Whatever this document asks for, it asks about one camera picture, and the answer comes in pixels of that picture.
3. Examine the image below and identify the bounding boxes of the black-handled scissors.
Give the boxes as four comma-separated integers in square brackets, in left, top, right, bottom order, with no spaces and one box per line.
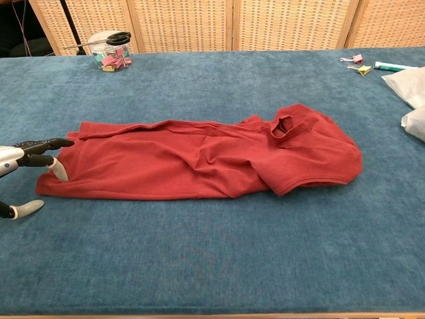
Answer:
[63,31,132,51]

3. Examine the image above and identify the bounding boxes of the white teal glue tube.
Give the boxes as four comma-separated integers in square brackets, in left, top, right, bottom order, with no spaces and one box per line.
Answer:
[373,60,420,72]

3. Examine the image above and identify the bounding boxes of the plain white plastic bag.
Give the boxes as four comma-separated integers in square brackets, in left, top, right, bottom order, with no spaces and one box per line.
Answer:
[400,106,425,144]

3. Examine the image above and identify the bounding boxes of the yellow binder clip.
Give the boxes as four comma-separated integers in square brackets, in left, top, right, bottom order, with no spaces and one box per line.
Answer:
[347,64,373,77]

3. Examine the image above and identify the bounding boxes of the white bag with label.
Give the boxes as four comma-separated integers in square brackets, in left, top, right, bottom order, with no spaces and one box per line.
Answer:
[381,66,425,110]

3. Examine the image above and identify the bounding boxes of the black tripod stand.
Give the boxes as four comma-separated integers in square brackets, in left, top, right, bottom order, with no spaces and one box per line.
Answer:
[59,0,89,56]

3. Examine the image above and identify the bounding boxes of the wicker folding screen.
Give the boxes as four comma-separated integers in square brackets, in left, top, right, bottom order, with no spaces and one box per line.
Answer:
[28,0,425,56]

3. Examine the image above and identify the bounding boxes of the pink clip inside jar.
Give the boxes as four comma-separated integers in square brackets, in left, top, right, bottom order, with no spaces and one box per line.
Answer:
[101,54,124,68]

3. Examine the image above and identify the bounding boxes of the clear plastic clip jar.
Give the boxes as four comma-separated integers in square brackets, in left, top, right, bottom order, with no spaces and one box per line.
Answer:
[88,31,133,72]

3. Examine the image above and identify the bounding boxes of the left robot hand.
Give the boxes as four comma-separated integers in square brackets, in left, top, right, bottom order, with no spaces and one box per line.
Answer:
[0,138,74,220]

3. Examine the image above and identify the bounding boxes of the blue table cloth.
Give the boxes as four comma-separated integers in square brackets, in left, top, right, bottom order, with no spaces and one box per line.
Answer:
[0,46,425,316]

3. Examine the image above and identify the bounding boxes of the red t-shirt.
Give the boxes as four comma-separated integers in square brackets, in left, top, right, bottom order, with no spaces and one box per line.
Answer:
[35,103,363,201]

